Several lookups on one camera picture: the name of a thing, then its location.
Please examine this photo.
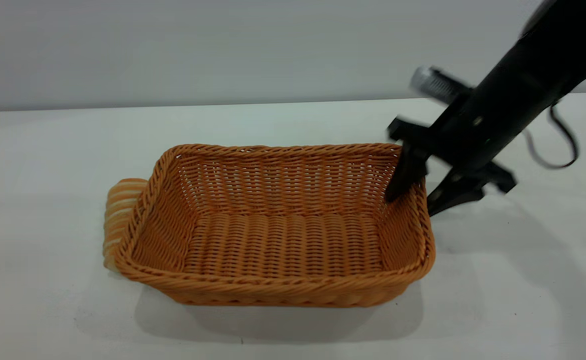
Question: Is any orange woven wicker basket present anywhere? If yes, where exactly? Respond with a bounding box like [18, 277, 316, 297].
[113, 143, 436, 308]

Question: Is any orange ridged bread roll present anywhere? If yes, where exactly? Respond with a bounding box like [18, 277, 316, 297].
[102, 178, 148, 273]

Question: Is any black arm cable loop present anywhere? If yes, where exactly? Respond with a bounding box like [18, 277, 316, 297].
[522, 100, 580, 170]

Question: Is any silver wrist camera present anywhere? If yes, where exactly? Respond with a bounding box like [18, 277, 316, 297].
[410, 66, 475, 106]

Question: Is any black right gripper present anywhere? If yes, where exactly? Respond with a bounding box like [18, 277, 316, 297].
[384, 89, 518, 217]

